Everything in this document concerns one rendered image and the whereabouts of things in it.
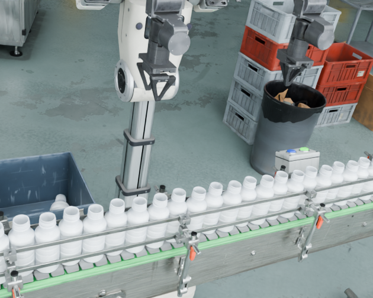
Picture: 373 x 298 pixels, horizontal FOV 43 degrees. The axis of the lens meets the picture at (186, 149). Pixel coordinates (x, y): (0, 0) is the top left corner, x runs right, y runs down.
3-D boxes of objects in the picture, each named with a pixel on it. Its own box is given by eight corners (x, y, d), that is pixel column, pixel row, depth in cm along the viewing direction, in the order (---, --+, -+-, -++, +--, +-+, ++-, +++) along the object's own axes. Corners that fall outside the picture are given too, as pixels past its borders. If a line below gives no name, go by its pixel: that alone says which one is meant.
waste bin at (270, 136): (264, 188, 340) (289, 111, 306) (232, 154, 372) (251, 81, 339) (312, 179, 361) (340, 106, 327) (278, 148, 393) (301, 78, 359)
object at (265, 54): (270, 71, 353) (279, 44, 341) (237, 51, 380) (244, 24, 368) (325, 65, 386) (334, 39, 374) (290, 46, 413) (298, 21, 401)
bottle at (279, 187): (262, 206, 156) (275, 166, 147) (279, 213, 154) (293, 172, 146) (257, 216, 151) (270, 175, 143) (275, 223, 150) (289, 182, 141)
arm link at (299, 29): (307, 13, 136) (292, 13, 134) (323, 21, 132) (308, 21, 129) (301, 36, 140) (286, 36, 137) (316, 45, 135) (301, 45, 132)
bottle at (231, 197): (227, 218, 148) (238, 176, 139) (236, 231, 143) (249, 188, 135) (210, 222, 145) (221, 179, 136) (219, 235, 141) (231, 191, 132)
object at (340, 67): (320, 86, 404) (328, 62, 393) (290, 67, 433) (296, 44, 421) (367, 81, 434) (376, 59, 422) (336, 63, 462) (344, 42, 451)
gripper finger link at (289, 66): (286, 78, 149) (294, 50, 144) (300, 88, 144) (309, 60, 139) (269, 79, 146) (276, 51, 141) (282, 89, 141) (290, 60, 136)
